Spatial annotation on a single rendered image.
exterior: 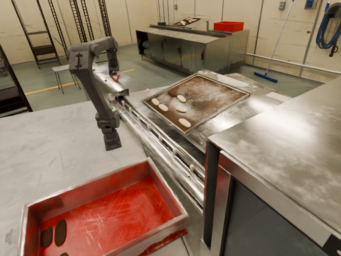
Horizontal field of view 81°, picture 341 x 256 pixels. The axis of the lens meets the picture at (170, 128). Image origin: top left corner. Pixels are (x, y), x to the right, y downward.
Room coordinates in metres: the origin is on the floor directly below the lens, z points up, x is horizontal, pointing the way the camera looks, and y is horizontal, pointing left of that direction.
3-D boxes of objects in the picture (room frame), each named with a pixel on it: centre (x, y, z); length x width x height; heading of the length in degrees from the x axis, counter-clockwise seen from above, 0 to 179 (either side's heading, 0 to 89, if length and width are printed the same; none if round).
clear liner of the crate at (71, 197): (0.42, 0.24, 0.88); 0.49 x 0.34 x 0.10; 115
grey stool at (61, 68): (4.10, 2.06, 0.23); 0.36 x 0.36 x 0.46; 35
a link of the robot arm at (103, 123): (0.94, 0.34, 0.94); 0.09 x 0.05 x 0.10; 179
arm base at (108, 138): (0.92, 0.33, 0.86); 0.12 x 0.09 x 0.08; 18
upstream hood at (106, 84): (1.99, 0.69, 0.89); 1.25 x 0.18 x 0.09; 30
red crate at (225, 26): (4.57, -1.34, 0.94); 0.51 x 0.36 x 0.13; 34
